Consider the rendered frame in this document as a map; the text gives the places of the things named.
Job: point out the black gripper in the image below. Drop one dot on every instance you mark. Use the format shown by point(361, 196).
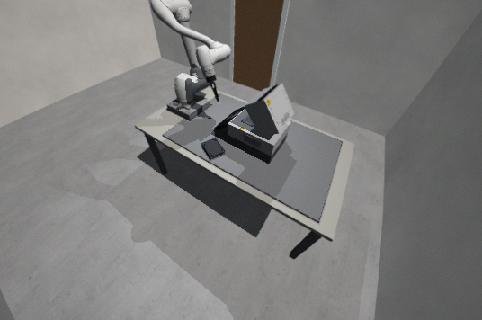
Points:
point(214, 88)

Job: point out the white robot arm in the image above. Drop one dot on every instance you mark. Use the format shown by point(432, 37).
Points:
point(187, 85)

